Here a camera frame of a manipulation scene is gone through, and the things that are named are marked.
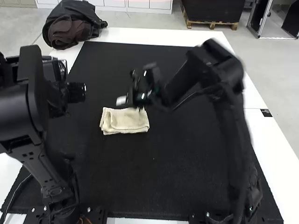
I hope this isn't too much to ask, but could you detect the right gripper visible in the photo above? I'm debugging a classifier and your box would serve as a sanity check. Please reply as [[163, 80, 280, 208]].
[[116, 69, 162, 111]]

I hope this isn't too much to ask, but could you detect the pale towel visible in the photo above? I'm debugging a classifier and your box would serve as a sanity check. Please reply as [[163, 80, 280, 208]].
[[99, 106, 150, 136]]

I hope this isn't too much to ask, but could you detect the black mat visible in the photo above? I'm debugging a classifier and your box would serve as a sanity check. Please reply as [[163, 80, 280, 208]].
[[0, 41, 285, 222]]

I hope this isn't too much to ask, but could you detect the black cloth bag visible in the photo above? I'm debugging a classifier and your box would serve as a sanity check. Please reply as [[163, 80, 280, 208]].
[[42, 0, 109, 50]]

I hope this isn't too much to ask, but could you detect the white cupboard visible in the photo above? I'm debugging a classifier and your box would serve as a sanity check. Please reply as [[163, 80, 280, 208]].
[[35, 0, 174, 15]]

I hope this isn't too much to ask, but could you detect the wooden pallet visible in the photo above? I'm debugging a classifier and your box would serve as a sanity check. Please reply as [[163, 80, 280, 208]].
[[180, 1, 240, 31]]

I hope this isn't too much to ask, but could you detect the black crate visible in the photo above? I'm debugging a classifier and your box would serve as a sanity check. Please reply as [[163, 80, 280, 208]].
[[181, 0, 246, 23]]

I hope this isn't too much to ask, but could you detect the black cable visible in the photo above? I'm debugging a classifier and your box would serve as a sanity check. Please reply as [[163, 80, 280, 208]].
[[172, 85, 257, 224]]

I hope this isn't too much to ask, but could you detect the metal frame cart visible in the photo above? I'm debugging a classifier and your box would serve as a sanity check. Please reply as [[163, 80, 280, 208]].
[[246, 0, 299, 40]]

